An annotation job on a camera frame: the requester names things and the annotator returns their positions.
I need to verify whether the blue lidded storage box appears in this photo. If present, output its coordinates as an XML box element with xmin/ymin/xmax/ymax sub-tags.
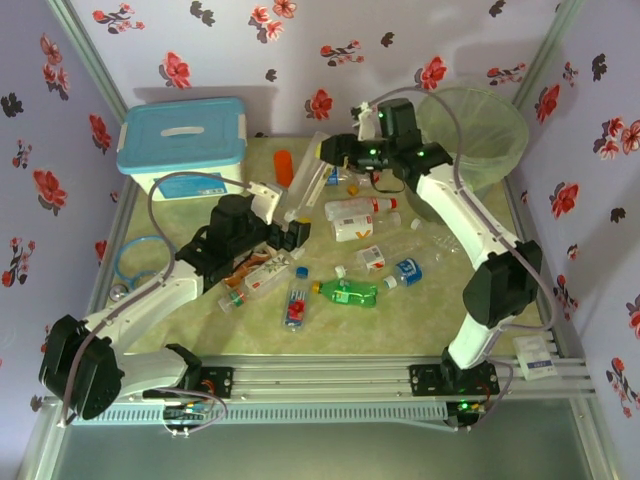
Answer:
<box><xmin>116</xmin><ymin>96</ymin><xmax>249</xmax><ymax>203</ymax></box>

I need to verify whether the grey left arm cable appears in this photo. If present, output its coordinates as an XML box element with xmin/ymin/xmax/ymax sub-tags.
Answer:
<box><xmin>58</xmin><ymin>171</ymin><xmax>251</xmax><ymax>429</ymax></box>

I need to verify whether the grey base cable loop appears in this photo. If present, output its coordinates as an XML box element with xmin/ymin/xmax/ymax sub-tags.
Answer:
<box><xmin>162</xmin><ymin>387</ymin><xmax>230</xmax><ymax>439</ymax></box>

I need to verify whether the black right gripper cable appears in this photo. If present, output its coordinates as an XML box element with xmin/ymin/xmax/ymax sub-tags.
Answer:
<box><xmin>372</xmin><ymin>169</ymin><xmax>407</xmax><ymax>196</ymax></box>

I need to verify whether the blue plastic ring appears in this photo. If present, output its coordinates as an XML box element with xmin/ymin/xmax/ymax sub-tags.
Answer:
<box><xmin>113</xmin><ymin>235</ymin><xmax>174</xmax><ymax>291</ymax></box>

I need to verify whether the red white label clear bottle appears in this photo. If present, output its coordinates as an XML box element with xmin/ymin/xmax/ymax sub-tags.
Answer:
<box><xmin>333</xmin><ymin>238</ymin><xmax>437</xmax><ymax>277</ymax></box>

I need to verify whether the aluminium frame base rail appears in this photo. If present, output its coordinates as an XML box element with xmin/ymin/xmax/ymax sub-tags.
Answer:
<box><xmin>44</xmin><ymin>353</ymin><xmax>596</xmax><ymax>401</ymax></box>

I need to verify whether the grey right arm cable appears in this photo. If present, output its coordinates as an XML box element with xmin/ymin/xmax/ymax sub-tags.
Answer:
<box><xmin>367</xmin><ymin>87</ymin><xmax>557</xmax><ymax>432</ymax></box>

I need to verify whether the aluminium frame post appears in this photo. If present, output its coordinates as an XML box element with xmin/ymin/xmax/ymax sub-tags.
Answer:
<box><xmin>504</xmin><ymin>0</ymin><xmax>586</xmax><ymax>109</ymax></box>
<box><xmin>47</xmin><ymin>0</ymin><xmax>130</xmax><ymax>119</ymax></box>

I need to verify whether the red cap white label bottle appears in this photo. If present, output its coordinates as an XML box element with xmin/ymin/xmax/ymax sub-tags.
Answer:
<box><xmin>323</xmin><ymin>196</ymin><xmax>400</xmax><ymax>222</ymax></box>

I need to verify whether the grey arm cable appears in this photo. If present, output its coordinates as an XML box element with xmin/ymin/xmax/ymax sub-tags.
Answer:
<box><xmin>58</xmin><ymin>171</ymin><xmax>251</xmax><ymax>429</ymax></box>
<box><xmin>367</xmin><ymin>87</ymin><xmax>557</xmax><ymax>432</ymax></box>

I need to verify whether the orange V label bottle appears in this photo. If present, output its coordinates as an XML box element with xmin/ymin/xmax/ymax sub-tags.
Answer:
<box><xmin>331</xmin><ymin>212</ymin><xmax>404</xmax><ymax>244</ymax></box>

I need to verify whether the clear green plastic bin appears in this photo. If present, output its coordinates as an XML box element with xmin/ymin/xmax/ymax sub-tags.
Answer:
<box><xmin>416</xmin><ymin>87</ymin><xmax>531</xmax><ymax>204</ymax></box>

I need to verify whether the aluminium side rail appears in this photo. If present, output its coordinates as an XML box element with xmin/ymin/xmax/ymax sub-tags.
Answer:
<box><xmin>85</xmin><ymin>177</ymin><xmax>141</xmax><ymax>321</ymax></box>
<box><xmin>502</xmin><ymin>174</ymin><xmax>586</xmax><ymax>362</ymax></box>

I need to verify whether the grey metal panel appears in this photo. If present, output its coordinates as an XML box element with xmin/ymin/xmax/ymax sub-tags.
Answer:
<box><xmin>17</xmin><ymin>399</ymin><xmax>619</xmax><ymax>480</ymax></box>

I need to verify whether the orange plastic cylinder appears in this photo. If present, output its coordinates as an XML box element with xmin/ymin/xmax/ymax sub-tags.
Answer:
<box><xmin>273</xmin><ymin>149</ymin><xmax>294</xmax><ymax>187</ymax></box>

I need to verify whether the blue cap red flower bottle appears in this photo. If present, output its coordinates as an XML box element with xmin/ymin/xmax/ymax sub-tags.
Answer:
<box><xmin>282</xmin><ymin>266</ymin><xmax>310</xmax><ymax>333</ymax></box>

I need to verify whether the small circuit board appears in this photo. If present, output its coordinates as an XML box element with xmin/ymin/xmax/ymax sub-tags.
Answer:
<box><xmin>163</xmin><ymin>402</ymin><xmax>210</xmax><ymax>422</ymax></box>
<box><xmin>452</xmin><ymin>398</ymin><xmax>489</xmax><ymax>431</ymax></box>

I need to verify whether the small white box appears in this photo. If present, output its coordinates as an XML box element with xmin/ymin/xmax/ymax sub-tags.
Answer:
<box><xmin>512</xmin><ymin>335</ymin><xmax>559</xmax><ymax>382</ymax></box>

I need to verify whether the white cap blue label bottle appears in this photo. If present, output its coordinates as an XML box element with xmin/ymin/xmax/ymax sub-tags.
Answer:
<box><xmin>383</xmin><ymin>257</ymin><xmax>424</xmax><ymax>290</ymax></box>

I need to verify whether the white slotted cable duct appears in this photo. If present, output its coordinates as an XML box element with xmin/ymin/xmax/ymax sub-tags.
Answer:
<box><xmin>67</xmin><ymin>402</ymin><xmax>448</xmax><ymax>427</ymax></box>

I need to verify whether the clear unlabelled white cap bottle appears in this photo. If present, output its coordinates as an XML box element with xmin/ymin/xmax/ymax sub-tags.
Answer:
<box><xmin>409</xmin><ymin>218</ymin><xmax>469</xmax><ymax>257</ymax></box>

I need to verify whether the green bottle yellow cap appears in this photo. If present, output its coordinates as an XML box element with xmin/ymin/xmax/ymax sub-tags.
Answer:
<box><xmin>312</xmin><ymin>278</ymin><xmax>380</xmax><ymax>309</ymax></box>

